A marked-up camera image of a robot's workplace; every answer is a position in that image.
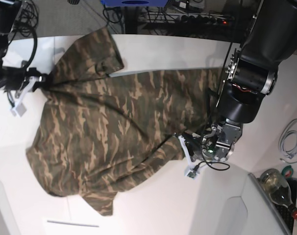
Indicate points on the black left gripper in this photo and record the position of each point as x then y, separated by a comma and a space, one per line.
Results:
215, 144

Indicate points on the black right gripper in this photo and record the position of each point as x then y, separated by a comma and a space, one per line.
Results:
19, 80

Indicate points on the camouflage t-shirt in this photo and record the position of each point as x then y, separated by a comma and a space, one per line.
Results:
100, 135

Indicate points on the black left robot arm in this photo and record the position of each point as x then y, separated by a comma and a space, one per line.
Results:
251, 75

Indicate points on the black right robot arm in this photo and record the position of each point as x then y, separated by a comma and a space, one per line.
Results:
19, 17

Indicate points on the clear glass bottle red cap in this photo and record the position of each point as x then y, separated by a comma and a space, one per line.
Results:
278, 190

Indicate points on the green tape roll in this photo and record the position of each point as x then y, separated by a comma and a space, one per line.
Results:
287, 172

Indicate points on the black power strip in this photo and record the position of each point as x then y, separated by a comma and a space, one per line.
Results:
202, 20

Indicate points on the blue box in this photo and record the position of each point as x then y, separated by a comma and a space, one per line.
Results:
133, 3

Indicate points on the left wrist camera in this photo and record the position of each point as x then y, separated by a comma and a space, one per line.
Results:
191, 172

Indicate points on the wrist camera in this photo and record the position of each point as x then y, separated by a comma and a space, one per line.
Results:
191, 172
18, 110

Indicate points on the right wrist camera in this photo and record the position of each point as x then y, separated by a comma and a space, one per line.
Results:
18, 110

